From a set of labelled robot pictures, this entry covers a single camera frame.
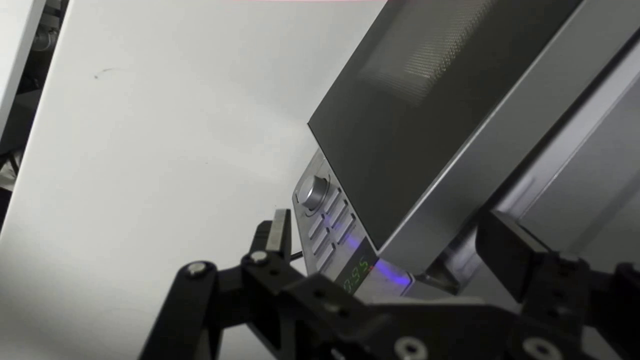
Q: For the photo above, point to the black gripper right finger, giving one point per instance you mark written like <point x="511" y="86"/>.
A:
<point x="526" y="267"/>

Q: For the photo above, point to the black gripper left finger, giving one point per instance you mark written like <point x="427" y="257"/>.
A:
<point x="267" y="312"/>

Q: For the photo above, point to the silver microwave body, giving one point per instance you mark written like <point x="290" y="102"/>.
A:
<point x="327" y="220"/>

